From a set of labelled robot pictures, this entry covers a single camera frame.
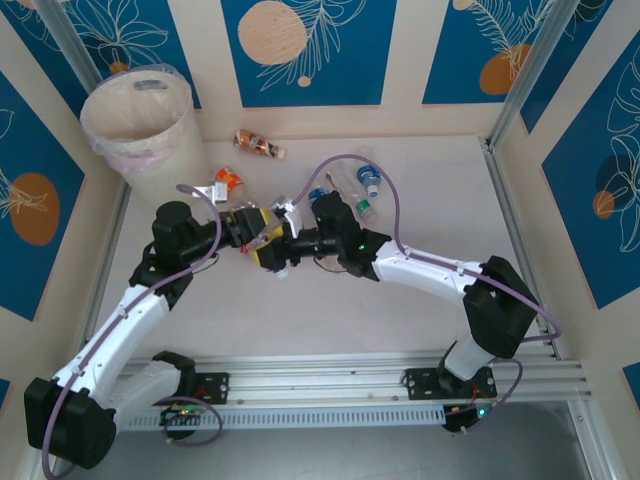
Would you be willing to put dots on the clear bottle green cap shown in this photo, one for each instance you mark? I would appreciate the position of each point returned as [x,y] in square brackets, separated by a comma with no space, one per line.
[356,192]

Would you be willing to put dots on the clear bottle blue label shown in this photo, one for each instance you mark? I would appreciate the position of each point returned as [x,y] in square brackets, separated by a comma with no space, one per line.
[367,175]

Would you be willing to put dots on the orange label plastic bottle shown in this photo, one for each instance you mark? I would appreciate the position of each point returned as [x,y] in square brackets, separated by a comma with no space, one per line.
[227,179]

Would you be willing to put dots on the brown patterned plastic bottle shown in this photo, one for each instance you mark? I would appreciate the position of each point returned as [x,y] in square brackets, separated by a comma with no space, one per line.
[255,142]

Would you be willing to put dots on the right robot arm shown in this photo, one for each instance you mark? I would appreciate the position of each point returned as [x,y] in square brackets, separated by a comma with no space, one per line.
[430,272]

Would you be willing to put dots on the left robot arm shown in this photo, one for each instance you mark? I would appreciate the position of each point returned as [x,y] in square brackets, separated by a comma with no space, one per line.
[125,320]

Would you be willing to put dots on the white plastic waste bin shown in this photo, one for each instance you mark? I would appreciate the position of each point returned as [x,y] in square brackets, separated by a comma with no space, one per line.
[170,165]

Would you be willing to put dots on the clear plastic bin liner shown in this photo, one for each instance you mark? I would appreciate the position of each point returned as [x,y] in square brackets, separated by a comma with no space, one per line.
[120,155]

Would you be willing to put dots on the small controller board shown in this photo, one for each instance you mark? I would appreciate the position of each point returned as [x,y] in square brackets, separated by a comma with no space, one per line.
[470,415]
[182,413]

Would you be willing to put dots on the grey metal sheet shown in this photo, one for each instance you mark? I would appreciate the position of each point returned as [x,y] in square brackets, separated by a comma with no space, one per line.
[325,455]

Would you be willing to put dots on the aluminium side rail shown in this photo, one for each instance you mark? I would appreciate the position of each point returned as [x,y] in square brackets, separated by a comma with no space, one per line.
[111,240]
[506,200]

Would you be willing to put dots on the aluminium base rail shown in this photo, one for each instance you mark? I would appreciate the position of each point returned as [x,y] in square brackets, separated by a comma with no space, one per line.
[320,380]

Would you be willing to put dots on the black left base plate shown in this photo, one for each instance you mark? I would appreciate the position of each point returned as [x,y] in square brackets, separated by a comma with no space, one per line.
[215,387]

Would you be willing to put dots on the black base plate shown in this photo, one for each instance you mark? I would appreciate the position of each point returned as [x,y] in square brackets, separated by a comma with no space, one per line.
[215,387]
[420,382]

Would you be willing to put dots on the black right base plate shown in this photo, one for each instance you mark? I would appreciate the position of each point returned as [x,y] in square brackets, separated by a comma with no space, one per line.
[420,382]

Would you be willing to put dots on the aluminium frame post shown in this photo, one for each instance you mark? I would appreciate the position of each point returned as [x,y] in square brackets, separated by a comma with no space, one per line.
[75,50]
[530,70]

